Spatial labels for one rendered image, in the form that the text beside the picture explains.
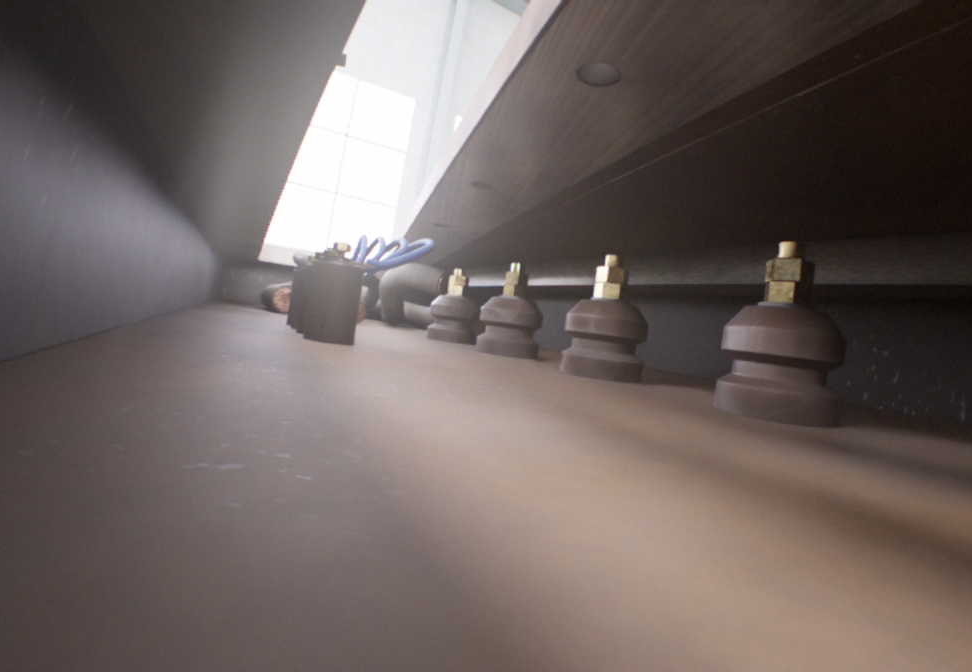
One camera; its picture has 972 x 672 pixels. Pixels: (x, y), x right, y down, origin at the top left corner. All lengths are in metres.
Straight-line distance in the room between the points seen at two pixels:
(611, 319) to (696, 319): 0.21
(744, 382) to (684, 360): 0.28
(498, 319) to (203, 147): 0.23
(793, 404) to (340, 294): 0.23
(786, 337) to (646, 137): 0.10
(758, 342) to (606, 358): 0.10
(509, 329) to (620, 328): 0.12
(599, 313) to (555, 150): 0.10
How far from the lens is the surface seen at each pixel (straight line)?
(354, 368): 0.17
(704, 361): 0.46
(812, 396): 0.20
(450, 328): 0.47
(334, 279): 0.27
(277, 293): 0.62
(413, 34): 11.35
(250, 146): 0.21
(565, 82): 0.18
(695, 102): 0.18
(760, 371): 0.21
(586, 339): 0.28
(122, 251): 0.22
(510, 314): 0.36
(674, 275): 0.42
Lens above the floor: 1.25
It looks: 1 degrees up
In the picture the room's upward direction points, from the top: 8 degrees clockwise
